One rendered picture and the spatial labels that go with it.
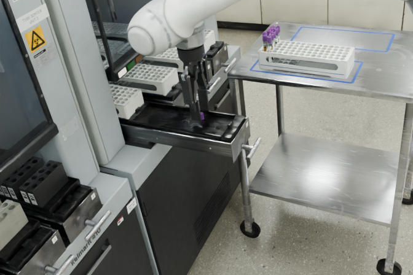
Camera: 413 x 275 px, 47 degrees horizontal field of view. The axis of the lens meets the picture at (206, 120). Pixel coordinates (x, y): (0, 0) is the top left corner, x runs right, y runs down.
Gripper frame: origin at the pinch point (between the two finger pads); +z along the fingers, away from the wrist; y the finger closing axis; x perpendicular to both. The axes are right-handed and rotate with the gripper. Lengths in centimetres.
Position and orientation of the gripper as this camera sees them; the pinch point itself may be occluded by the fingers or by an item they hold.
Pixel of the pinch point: (199, 105)
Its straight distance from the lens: 142.1
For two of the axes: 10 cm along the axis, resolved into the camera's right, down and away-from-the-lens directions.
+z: 1.2, 8.2, 5.6
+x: 9.0, 1.5, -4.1
